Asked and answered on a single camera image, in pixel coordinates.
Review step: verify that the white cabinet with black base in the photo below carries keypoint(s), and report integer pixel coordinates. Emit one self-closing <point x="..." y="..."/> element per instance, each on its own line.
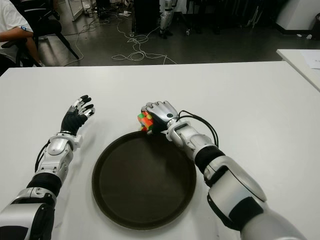
<point x="297" y="12"/>

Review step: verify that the black chair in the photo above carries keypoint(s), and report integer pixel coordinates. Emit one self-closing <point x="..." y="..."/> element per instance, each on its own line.
<point x="45" y="22"/>

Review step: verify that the white side table corner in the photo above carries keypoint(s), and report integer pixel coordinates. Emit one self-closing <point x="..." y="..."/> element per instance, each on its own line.
<point x="295" y="65"/>

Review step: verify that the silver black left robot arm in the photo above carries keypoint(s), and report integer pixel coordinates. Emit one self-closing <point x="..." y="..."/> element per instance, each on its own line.
<point x="55" y="155"/>

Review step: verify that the white power strip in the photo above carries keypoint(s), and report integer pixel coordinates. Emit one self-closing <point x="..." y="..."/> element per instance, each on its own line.
<point x="123" y="13"/>

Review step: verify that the grey metal folding frame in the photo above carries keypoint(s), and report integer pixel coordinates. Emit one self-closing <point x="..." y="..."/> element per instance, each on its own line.
<point x="252" y="16"/>

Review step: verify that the seated person in white shirt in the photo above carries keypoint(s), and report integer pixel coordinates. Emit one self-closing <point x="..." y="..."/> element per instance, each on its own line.
<point x="10" y="15"/>

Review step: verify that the multicoloured Rubik's cube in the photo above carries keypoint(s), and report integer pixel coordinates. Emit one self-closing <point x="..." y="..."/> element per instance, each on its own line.
<point x="146" y="121"/>

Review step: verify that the dark brown round plate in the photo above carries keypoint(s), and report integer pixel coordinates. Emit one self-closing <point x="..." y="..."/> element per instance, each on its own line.
<point x="143" y="180"/>

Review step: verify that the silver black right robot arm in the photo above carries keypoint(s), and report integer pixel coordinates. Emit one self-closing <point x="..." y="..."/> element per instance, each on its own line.
<point x="225" y="180"/>

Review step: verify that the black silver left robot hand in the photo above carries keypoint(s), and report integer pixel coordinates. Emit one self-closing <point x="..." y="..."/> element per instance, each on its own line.
<point x="71" y="121"/>

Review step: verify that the white board panel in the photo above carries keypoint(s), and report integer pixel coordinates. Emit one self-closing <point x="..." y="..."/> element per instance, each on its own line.
<point x="75" y="10"/>

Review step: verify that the white paper sheet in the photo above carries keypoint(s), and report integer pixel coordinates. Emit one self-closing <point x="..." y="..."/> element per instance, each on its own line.
<point x="312" y="60"/>

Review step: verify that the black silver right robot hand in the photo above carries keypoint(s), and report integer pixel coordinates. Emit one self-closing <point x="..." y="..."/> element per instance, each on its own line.
<point x="162" y="113"/>

